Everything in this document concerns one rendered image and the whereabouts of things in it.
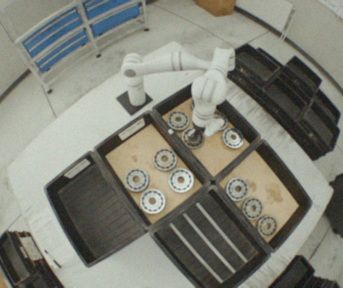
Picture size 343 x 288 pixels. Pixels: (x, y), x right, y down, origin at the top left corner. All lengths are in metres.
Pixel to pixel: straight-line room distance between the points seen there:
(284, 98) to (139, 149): 1.43
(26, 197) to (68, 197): 0.44
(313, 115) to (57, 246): 2.11
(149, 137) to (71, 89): 1.76
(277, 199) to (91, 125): 1.06
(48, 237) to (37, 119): 1.69
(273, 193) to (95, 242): 0.81
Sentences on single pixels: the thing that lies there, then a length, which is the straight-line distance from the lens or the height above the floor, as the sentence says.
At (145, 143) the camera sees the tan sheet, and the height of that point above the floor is 0.83.
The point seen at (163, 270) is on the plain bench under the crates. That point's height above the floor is 0.70.
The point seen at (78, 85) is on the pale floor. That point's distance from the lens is 2.45.
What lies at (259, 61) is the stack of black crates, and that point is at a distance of 1.87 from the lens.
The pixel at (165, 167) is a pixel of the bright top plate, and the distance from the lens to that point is 0.77.
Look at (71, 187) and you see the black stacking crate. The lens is 0.92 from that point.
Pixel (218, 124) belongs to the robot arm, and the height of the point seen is 1.01.
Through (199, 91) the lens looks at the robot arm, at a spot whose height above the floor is 1.18.
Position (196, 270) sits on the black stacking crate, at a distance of 0.82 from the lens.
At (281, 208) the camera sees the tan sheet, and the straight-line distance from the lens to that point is 0.92.
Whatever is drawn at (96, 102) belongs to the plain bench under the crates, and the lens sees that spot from 1.21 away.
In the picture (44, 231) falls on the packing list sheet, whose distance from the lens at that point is 1.17.
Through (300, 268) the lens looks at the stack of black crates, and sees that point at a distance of 1.82.
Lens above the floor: 1.60
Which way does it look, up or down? 68 degrees down
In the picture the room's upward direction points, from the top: 2 degrees counter-clockwise
